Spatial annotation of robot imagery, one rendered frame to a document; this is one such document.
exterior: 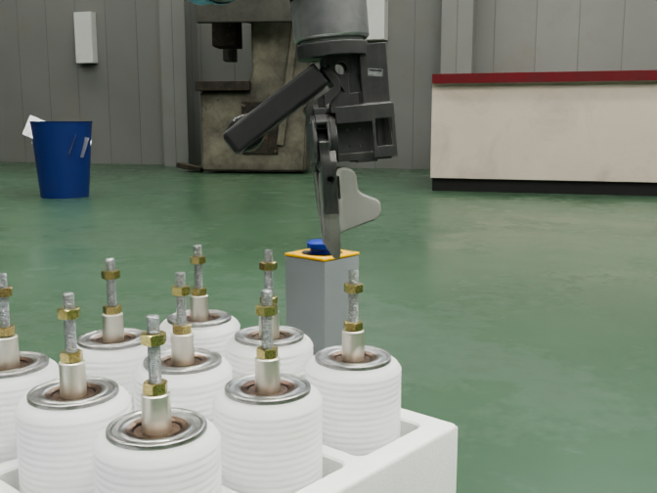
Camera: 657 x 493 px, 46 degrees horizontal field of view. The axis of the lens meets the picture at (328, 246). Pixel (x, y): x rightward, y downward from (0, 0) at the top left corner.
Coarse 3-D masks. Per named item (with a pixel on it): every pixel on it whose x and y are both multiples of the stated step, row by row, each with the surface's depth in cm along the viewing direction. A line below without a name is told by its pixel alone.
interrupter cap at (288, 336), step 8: (248, 328) 86; (256, 328) 86; (280, 328) 86; (288, 328) 86; (240, 336) 83; (248, 336) 83; (256, 336) 84; (280, 336) 84; (288, 336) 83; (296, 336) 83; (248, 344) 80; (256, 344) 80; (280, 344) 80; (288, 344) 81
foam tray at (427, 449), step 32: (416, 416) 80; (384, 448) 72; (416, 448) 72; (448, 448) 77; (0, 480) 66; (320, 480) 66; (352, 480) 66; (384, 480) 69; (416, 480) 73; (448, 480) 77
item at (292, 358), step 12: (228, 348) 82; (240, 348) 80; (252, 348) 80; (288, 348) 80; (300, 348) 81; (312, 348) 84; (228, 360) 82; (240, 360) 80; (252, 360) 80; (288, 360) 80; (300, 360) 81; (240, 372) 80; (252, 372) 80; (288, 372) 80; (300, 372) 81
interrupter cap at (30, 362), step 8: (24, 352) 77; (32, 352) 77; (24, 360) 75; (32, 360) 75; (40, 360) 75; (48, 360) 74; (16, 368) 73; (24, 368) 72; (32, 368) 72; (40, 368) 73; (0, 376) 70; (8, 376) 70; (16, 376) 71
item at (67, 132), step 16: (32, 128) 487; (48, 128) 481; (64, 128) 483; (80, 128) 490; (48, 144) 484; (64, 144) 485; (80, 144) 492; (48, 160) 486; (64, 160) 487; (80, 160) 494; (48, 176) 489; (64, 176) 489; (80, 176) 496; (48, 192) 492; (64, 192) 492; (80, 192) 498
